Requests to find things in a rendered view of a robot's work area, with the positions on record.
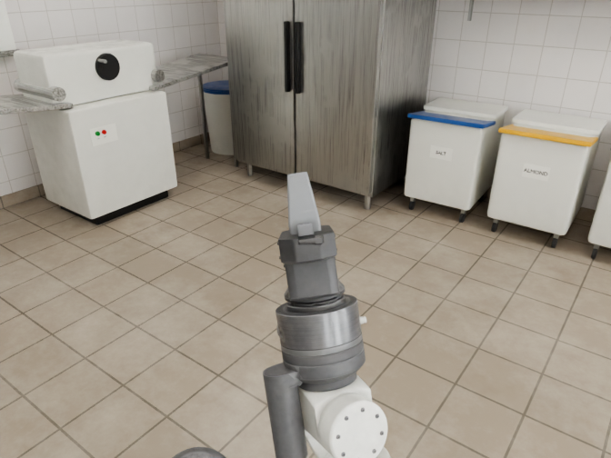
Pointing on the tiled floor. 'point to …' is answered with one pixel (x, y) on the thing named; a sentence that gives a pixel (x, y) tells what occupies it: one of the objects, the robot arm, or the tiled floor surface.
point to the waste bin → (218, 116)
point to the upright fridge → (328, 86)
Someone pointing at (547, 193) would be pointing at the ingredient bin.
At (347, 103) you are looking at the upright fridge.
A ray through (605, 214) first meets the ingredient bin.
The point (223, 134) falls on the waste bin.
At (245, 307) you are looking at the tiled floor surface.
